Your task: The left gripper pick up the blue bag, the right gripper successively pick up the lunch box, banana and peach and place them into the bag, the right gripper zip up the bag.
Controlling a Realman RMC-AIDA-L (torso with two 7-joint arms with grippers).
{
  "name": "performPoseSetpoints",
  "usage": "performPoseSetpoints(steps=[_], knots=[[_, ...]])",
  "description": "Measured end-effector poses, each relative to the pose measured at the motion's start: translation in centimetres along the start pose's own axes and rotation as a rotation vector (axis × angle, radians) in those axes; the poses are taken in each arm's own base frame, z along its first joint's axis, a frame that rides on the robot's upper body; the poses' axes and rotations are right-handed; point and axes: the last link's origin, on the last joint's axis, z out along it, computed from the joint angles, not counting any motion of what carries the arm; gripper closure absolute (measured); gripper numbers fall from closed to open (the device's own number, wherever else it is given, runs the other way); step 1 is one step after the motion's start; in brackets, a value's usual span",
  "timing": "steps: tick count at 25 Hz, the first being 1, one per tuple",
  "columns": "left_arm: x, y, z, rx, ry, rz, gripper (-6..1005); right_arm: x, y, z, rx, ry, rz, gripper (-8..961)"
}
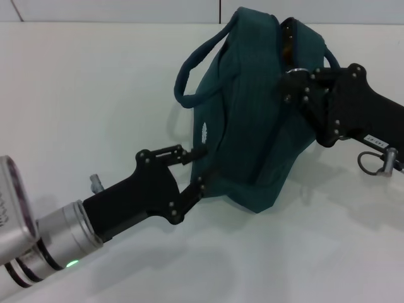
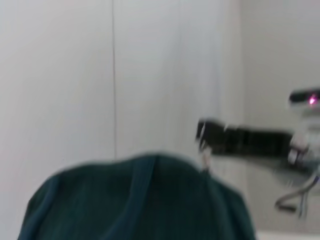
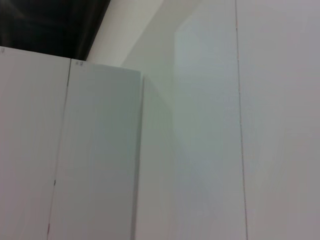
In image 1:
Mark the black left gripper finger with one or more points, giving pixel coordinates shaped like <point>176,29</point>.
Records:
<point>176,154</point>
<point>192,195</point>

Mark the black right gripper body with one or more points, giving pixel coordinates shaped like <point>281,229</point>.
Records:
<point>360,107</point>

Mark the dark teal fabric bag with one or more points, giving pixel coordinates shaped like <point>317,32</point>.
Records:
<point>252,126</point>

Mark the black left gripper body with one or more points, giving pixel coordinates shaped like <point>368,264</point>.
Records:
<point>139,202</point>

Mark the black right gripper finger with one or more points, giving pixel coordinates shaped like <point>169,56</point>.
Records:
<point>320,116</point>
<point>303,83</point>

